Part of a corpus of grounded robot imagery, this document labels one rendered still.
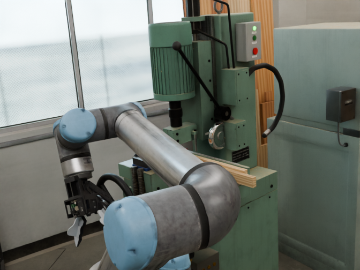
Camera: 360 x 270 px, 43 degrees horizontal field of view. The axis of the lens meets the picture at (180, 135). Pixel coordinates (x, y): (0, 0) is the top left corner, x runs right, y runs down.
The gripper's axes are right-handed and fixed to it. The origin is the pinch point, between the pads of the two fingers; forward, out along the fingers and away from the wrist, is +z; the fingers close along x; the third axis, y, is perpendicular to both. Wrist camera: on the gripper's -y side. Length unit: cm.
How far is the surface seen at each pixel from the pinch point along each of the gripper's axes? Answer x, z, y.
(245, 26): 44, -69, -71
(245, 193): 28, -3, -59
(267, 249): 16, 26, -105
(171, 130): 4, -35, -60
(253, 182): 34, -6, -53
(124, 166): -24, -27, -63
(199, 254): 4, 16, -57
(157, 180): 0.0, -15.9, -44.6
